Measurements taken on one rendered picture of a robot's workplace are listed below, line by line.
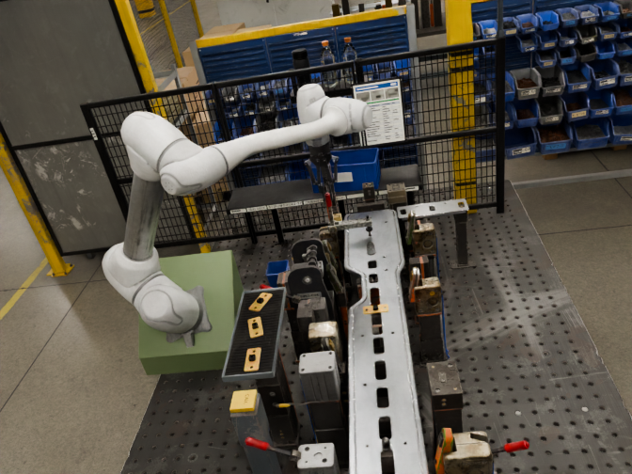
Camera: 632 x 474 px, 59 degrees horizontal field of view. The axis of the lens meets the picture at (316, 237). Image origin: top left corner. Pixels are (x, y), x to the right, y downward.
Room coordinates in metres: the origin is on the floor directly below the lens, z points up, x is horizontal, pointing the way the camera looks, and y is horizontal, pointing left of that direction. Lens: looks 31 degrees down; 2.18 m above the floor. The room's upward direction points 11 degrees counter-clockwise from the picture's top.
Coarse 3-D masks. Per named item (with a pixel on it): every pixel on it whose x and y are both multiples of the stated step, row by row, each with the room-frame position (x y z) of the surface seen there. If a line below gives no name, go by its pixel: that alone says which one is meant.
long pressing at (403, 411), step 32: (384, 224) 1.97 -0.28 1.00; (352, 256) 1.78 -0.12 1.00; (384, 256) 1.74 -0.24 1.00; (384, 288) 1.55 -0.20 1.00; (352, 320) 1.41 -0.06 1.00; (384, 320) 1.39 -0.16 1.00; (352, 352) 1.27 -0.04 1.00; (384, 352) 1.25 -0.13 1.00; (352, 384) 1.14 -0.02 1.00; (384, 384) 1.12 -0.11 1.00; (352, 416) 1.03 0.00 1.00; (384, 416) 1.01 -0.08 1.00; (416, 416) 0.99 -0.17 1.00; (352, 448) 0.93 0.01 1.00; (416, 448) 0.90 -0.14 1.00
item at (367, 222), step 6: (366, 216) 1.91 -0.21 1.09; (336, 222) 1.94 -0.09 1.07; (342, 222) 1.93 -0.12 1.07; (348, 222) 1.92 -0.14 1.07; (354, 222) 1.91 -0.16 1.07; (360, 222) 1.90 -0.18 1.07; (366, 222) 1.89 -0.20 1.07; (342, 228) 1.90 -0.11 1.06; (348, 228) 1.90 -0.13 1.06; (354, 228) 1.90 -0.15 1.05; (366, 228) 1.91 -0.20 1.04
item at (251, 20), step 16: (224, 0) 8.51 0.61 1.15; (240, 0) 8.47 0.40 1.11; (256, 0) 8.43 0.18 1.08; (272, 0) 8.40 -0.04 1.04; (288, 0) 8.36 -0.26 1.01; (304, 0) 8.32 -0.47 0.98; (320, 0) 8.29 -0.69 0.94; (224, 16) 8.51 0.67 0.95; (240, 16) 8.48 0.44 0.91; (256, 16) 8.44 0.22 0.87; (272, 16) 8.40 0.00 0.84; (288, 16) 8.37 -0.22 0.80; (304, 16) 8.33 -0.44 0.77; (320, 16) 8.29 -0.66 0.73
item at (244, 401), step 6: (246, 390) 1.04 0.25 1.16; (252, 390) 1.03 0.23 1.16; (234, 396) 1.02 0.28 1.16; (240, 396) 1.02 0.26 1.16; (246, 396) 1.02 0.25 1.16; (252, 396) 1.01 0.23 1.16; (234, 402) 1.01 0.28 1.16; (240, 402) 1.00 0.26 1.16; (246, 402) 1.00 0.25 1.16; (252, 402) 0.99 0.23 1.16; (234, 408) 0.98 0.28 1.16; (240, 408) 0.98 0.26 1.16; (246, 408) 0.98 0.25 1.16; (252, 408) 0.98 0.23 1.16
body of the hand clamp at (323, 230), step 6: (324, 228) 1.95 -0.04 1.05; (324, 234) 1.90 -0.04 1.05; (330, 234) 1.90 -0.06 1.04; (336, 234) 1.91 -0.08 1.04; (330, 240) 1.90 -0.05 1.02; (336, 240) 1.90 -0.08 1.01; (336, 246) 1.90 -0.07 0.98; (336, 252) 1.90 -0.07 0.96; (336, 258) 1.90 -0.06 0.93; (342, 276) 1.93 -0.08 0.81; (342, 282) 1.90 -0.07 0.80
